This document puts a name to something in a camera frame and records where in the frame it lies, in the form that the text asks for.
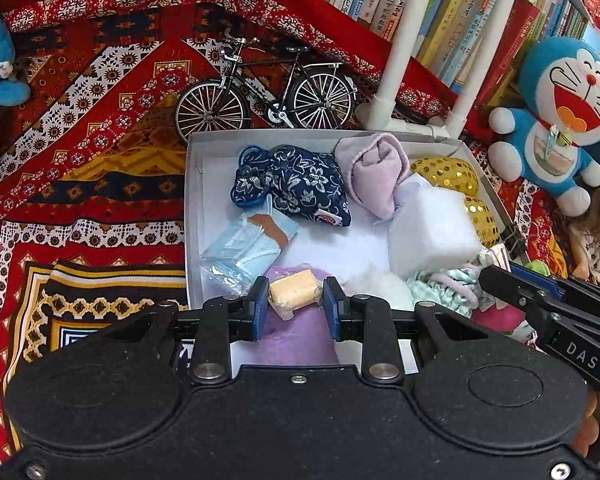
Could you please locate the bright green scrunchie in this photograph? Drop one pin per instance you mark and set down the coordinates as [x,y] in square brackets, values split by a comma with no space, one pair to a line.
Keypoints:
[536,267]

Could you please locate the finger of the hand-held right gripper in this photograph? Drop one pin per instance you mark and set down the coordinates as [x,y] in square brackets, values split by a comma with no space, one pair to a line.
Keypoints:
[500,282]
[545,280]

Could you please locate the blue face mask packet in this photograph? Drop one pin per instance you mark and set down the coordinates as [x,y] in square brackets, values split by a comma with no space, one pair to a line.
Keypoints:
[245,250]

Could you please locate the black binder clip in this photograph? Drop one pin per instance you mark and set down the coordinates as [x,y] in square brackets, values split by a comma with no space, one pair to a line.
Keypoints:
[514,242]

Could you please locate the white pipe frame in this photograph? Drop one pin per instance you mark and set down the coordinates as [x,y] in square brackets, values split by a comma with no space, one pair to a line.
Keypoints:
[405,35]

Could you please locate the red patterned blanket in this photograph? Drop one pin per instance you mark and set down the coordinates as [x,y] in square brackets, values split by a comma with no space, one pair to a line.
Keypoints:
[105,200]

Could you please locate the lilac sock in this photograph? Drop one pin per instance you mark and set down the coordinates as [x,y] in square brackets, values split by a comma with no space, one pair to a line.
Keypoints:
[375,180]

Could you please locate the white cardboard box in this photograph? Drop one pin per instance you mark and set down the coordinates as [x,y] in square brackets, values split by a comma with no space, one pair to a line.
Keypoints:
[330,240]

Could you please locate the blue floral pouch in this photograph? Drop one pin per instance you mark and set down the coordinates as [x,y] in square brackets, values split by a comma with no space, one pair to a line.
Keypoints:
[300,185]

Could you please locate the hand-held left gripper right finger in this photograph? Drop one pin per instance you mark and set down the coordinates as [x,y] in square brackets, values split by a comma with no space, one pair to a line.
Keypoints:
[332,310]

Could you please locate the row of books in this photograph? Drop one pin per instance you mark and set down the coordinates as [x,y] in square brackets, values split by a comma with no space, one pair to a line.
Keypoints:
[450,20]

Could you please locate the green checkered scrunchie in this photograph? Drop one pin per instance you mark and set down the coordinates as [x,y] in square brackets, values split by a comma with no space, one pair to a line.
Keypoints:
[440,285]

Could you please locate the blue cat plush toy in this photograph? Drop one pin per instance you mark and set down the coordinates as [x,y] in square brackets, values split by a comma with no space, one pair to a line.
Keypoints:
[570,80]

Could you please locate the beige soft block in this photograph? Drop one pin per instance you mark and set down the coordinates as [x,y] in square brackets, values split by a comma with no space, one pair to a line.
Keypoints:
[292,290]

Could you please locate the person's right hand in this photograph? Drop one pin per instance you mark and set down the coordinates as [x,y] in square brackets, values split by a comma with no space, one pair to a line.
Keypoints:
[592,430]

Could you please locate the white plush toy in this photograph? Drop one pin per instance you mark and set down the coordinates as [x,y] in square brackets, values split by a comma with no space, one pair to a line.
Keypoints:
[380,285]

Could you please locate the gold sequin heart pillow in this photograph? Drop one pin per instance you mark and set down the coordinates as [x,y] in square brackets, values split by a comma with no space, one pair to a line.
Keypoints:
[445,170]

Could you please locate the black model bicycle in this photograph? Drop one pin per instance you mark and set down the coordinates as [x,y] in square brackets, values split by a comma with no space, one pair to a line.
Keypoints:
[280,111]

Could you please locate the brown-haired doll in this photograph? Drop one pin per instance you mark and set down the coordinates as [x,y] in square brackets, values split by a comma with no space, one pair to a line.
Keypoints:
[597,255]

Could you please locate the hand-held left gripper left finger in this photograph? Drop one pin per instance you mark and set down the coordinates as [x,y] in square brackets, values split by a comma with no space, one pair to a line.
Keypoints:
[260,305]

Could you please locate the purple plush toy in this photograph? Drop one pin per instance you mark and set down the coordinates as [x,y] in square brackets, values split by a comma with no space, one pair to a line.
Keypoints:
[295,340]

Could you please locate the white foam block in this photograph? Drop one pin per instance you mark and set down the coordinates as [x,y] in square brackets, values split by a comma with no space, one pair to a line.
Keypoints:
[430,235]

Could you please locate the pink scrunchie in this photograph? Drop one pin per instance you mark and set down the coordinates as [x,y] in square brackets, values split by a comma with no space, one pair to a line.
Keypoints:
[500,320]

